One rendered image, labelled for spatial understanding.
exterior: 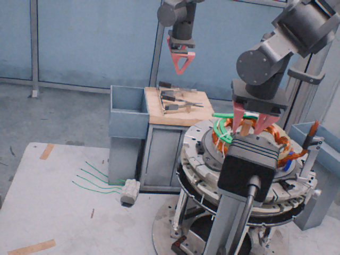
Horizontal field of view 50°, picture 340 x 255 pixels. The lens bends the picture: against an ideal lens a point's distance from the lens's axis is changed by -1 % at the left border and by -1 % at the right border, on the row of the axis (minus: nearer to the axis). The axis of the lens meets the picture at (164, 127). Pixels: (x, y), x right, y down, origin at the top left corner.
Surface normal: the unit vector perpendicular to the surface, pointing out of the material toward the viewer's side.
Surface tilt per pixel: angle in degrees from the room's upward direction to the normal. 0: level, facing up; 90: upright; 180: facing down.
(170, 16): 94
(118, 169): 90
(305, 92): 90
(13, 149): 0
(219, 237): 90
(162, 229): 0
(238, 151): 0
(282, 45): 32
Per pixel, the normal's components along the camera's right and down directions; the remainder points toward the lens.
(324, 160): -0.89, 0.10
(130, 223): 0.15, -0.85
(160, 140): 0.12, 0.53
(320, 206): 0.42, 0.52
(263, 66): -0.57, 0.40
